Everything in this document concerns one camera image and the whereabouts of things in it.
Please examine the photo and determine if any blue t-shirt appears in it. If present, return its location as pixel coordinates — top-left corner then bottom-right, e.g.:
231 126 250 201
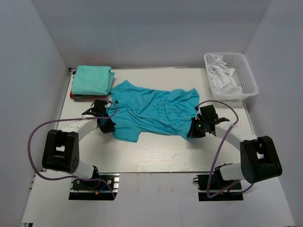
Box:
108 80 200 142

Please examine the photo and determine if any crumpled white t-shirt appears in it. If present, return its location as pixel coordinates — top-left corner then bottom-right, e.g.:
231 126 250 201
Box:
207 54 242 95

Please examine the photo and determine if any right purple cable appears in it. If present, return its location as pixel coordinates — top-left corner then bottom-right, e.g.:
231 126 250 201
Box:
195 100 255 199

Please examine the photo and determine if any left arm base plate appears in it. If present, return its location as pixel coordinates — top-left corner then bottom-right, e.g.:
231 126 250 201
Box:
69 173 120 201

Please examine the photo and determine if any purple cable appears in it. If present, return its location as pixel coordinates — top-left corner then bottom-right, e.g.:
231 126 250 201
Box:
27 100 118 199
195 100 255 199

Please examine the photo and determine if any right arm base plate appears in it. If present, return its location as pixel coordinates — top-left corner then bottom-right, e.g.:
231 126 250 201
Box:
193 174 243 202

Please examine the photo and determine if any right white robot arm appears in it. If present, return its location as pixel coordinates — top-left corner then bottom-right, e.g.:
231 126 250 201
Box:
187 105 282 189

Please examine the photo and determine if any folded mint green t-shirt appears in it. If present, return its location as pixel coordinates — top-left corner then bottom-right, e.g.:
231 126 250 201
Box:
71 65 115 96

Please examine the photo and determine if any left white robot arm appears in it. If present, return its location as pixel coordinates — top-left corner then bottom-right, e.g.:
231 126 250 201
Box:
42 100 117 189

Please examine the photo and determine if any folded red t-shirt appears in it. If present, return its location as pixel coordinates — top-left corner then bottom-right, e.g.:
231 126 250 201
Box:
70 93 105 99

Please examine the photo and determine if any white plastic laundry basket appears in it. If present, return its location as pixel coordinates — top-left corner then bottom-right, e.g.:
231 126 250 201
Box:
204 52 258 101

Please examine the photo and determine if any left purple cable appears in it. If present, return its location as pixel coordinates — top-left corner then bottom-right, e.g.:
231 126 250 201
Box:
27 100 118 199

